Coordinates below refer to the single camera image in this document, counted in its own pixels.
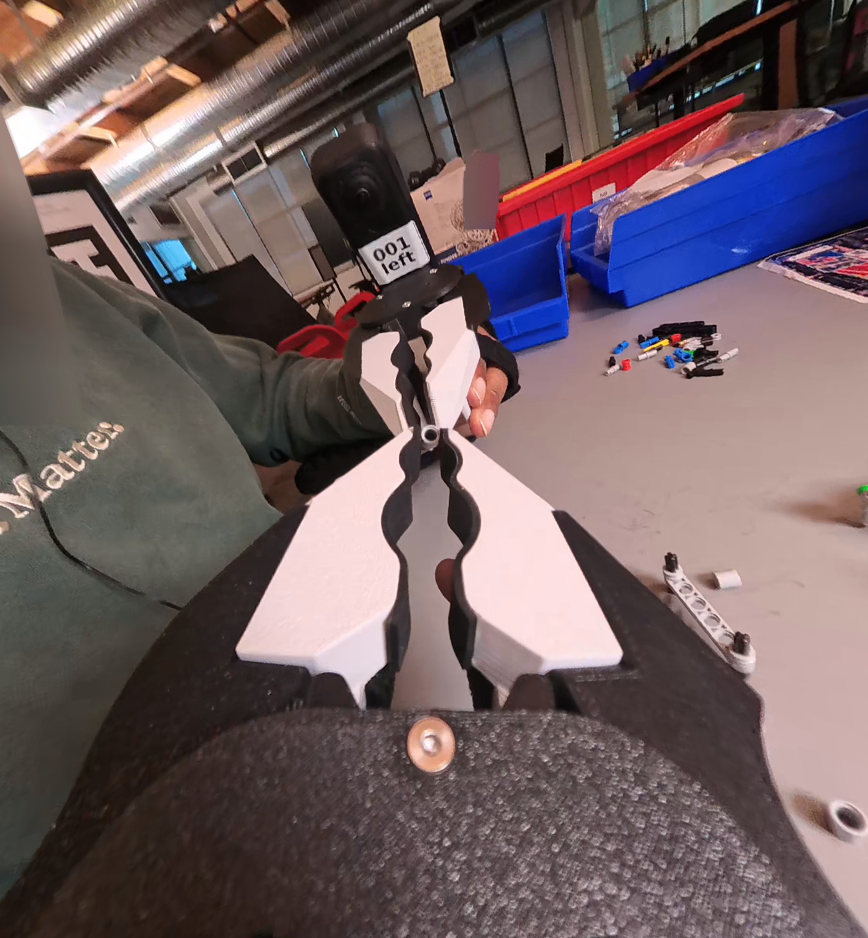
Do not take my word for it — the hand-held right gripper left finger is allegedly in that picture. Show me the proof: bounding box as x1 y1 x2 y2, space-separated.
234 429 422 709

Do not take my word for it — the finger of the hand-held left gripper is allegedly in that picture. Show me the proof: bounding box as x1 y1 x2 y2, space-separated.
359 330 419 435
421 298 484 432

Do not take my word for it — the small blue plastic bin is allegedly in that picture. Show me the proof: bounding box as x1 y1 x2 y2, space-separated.
450 214 571 354

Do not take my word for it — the hanging paper sign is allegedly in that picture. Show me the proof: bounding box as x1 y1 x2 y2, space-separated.
406 16 454 98

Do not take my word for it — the black chair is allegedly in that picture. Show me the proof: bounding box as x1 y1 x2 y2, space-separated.
159 255 319 347

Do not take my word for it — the wooden workbench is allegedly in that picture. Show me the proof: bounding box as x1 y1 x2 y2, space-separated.
617 0 804 111

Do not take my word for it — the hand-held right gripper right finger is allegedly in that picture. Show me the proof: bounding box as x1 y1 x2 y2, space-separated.
440 429 624 709

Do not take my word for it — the person's left hand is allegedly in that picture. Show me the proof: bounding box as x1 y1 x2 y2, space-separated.
465 326 522 440

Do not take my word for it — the red plastic object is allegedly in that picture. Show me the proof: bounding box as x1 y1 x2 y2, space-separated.
278 292 376 360

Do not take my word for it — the large clear plastic bag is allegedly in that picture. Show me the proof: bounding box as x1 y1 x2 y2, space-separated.
591 108 844 254

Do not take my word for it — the white cardboard box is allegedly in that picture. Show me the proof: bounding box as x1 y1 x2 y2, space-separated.
412 157 504 257

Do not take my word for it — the red plastic bin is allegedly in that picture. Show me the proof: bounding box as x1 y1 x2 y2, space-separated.
496 94 746 239

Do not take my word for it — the colourful lego instruction booklet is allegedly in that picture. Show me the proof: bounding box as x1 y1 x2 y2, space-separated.
758 216 868 303

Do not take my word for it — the silver ventilation duct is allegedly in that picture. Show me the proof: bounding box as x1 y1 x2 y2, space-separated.
1 0 244 107
107 0 501 213

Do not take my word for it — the pile of loose lego pieces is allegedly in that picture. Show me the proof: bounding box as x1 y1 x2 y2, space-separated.
602 320 741 381

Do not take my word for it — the grey lego beam with holes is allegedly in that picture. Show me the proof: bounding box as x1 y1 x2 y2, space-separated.
661 551 759 675

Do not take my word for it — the person's torso in green sweatshirt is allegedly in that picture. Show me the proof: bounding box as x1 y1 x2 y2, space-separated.
0 258 288 935

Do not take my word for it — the large blue plastic bin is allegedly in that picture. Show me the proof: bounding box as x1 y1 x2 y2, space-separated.
570 91 868 309

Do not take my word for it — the black framed sign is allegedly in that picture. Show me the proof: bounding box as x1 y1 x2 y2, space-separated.
27 170 165 298

